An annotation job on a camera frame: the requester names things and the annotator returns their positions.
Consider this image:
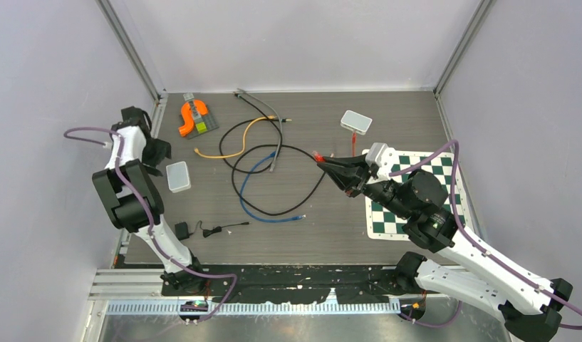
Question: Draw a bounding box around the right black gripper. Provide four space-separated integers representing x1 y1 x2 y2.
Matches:
318 152 413 219

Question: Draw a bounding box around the red ethernet cable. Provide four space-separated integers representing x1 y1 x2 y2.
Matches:
312 132 358 164

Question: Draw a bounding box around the blue ethernet cable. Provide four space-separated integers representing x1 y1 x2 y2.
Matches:
238 150 306 224

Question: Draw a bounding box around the white network switch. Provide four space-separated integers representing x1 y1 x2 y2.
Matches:
340 110 373 135
165 161 191 193

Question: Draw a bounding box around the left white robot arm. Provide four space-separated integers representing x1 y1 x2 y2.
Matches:
92 106 207 295

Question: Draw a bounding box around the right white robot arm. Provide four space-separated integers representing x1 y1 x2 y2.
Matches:
316 145 573 341

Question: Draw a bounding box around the green white chessboard mat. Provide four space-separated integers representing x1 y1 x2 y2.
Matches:
361 149 476 242

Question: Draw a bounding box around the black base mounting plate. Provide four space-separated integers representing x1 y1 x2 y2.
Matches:
160 264 426 304

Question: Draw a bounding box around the grey lego baseplate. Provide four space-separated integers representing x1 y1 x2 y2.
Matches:
178 93 219 139

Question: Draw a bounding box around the lime green lego brick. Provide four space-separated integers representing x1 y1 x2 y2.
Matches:
195 122 208 134

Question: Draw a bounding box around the orange S-shaped block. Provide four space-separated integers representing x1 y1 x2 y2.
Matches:
178 100 209 138

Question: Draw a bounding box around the black power adapter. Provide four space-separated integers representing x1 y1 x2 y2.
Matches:
174 220 249 241

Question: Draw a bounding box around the grey ethernet cable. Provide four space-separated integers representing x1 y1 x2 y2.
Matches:
236 88 284 172

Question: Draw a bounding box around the long black ethernet cable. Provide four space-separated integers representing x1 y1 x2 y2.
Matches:
231 143 336 219

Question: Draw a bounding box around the yellow ethernet cable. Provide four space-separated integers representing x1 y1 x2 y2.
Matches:
194 115 277 160

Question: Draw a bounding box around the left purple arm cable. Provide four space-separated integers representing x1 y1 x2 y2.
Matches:
63 126 239 324

